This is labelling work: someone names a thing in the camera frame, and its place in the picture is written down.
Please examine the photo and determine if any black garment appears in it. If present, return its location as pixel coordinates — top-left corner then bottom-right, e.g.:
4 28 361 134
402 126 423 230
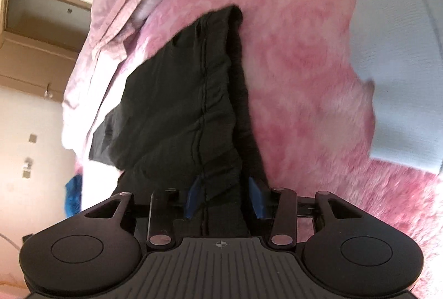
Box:
88 5 274 241

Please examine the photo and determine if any pink floral fleece blanket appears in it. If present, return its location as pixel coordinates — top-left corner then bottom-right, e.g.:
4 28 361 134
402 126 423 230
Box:
74 0 443 293

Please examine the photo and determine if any light blue cloth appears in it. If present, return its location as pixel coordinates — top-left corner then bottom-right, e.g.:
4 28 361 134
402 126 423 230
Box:
349 0 443 175

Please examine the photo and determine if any light pink quilt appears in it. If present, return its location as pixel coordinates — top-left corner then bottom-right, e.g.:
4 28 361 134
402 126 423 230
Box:
61 0 222 151

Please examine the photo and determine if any beige wooden cabinet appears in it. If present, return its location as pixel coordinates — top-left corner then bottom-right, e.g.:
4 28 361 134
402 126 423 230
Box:
0 0 92 99

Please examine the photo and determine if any bright blue cloth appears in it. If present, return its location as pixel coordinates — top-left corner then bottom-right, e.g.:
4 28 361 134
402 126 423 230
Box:
64 174 84 218

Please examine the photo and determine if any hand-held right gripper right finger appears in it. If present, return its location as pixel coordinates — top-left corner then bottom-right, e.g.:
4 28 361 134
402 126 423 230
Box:
247 177 362 248

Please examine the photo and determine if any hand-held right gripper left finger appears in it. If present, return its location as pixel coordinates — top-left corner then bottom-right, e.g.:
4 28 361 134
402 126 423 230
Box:
84 176 208 251

